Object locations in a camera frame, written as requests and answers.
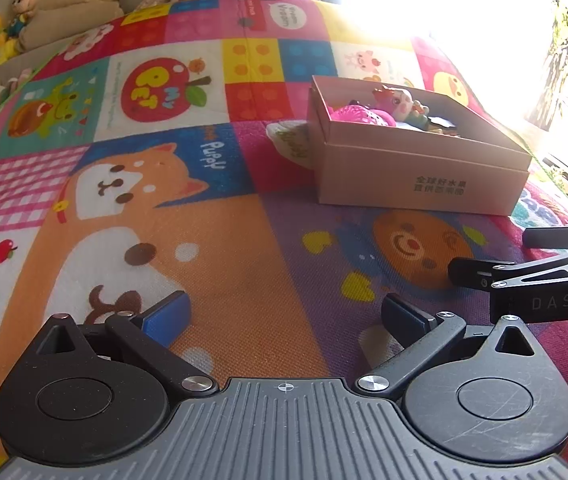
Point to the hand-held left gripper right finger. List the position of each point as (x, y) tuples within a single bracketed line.
[(404, 317)]

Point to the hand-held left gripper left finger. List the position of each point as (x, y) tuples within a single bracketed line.
[(166, 317)]

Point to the plush doll with red hat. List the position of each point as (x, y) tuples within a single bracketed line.
[(22, 7)]

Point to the black haired doll figure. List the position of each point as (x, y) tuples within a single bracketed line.
[(441, 124)]

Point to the pink plastic scoop net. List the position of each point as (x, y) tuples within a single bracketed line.
[(359, 116)]

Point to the white printed packet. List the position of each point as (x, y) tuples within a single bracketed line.
[(291, 142)]

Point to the colourful cartoon play mat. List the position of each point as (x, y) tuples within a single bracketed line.
[(213, 240)]

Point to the pink pig toy figure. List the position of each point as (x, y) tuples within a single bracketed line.
[(394, 102)]

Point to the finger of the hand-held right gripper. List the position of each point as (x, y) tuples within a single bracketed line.
[(479, 272), (559, 236)]

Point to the beige pillows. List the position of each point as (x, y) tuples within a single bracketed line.
[(83, 5)]

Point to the brown cardboard box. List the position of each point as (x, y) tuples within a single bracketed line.
[(404, 175)]

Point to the yellow plush toy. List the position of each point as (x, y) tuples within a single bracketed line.
[(2, 45)]

